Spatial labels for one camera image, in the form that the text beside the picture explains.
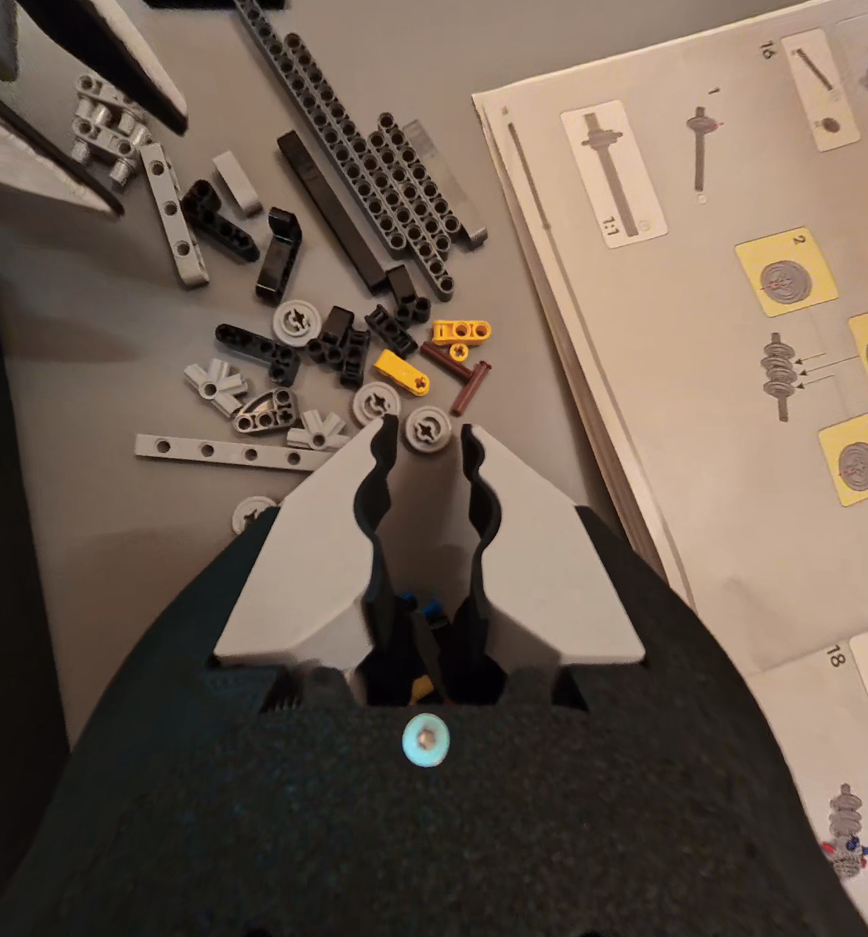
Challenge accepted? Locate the lego instruction booklet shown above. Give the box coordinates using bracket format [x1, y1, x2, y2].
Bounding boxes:
[470, 0, 868, 934]

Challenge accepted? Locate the brown lego pin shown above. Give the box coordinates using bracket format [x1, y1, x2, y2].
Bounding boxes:
[450, 361, 493, 417]
[421, 343, 475, 383]

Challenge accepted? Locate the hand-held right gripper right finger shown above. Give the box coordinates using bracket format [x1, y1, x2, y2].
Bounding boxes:
[462, 423, 647, 669]

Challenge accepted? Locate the small black blue lego assembly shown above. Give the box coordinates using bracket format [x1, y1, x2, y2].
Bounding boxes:
[393, 589, 449, 638]

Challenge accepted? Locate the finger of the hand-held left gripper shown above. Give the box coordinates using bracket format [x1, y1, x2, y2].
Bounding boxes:
[18, 0, 189, 138]
[0, 73, 125, 218]

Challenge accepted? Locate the pile of lego pieces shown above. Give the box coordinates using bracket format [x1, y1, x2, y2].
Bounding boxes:
[71, 0, 493, 473]

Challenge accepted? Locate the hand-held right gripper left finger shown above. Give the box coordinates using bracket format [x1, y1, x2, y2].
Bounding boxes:
[213, 413, 400, 678]

